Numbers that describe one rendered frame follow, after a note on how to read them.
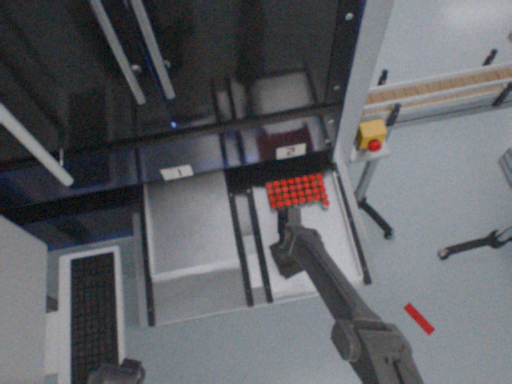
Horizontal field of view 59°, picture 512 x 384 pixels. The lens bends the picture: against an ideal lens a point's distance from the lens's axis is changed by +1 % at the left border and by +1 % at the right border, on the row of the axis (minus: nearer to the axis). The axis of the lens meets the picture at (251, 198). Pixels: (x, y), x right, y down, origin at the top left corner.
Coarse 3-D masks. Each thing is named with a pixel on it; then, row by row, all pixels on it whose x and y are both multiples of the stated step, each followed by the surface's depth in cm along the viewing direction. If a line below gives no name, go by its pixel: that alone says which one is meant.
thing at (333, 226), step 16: (256, 192) 143; (336, 192) 141; (304, 208) 140; (320, 208) 139; (336, 208) 139; (272, 224) 138; (304, 224) 138; (320, 224) 137; (336, 224) 137; (272, 240) 136; (336, 240) 135; (352, 240) 131; (336, 256) 133; (352, 256) 133; (272, 272) 132; (304, 272) 132; (352, 272) 131; (272, 288) 127; (288, 288) 127; (304, 288) 129
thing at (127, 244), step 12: (120, 240) 171; (132, 240) 174; (48, 252) 170; (60, 252) 172; (72, 252) 174; (132, 252) 185; (48, 264) 181; (132, 264) 199; (48, 276) 194; (132, 276) 214; (48, 288) 208
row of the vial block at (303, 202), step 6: (294, 198) 136; (300, 198) 136; (306, 198) 136; (312, 198) 136; (318, 198) 136; (324, 198) 136; (270, 204) 136; (276, 204) 136; (282, 204) 136; (288, 204) 136; (294, 204) 136; (300, 204) 137; (306, 204) 139; (312, 204) 139; (318, 204) 139; (270, 210) 138; (276, 210) 138
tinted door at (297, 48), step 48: (144, 0) 78; (192, 0) 80; (240, 0) 82; (288, 0) 84; (336, 0) 86; (192, 48) 90; (240, 48) 93; (288, 48) 95; (192, 96) 104; (240, 96) 107; (288, 96) 110
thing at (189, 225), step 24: (144, 192) 142; (168, 192) 145; (192, 192) 144; (216, 192) 144; (168, 216) 141; (192, 216) 141; (216, 216) 140; (168, 240) 138; (192, 240) 138; (216, 240) 137; (168, 264) 135; (192, 264) 135; (216, 264) 133
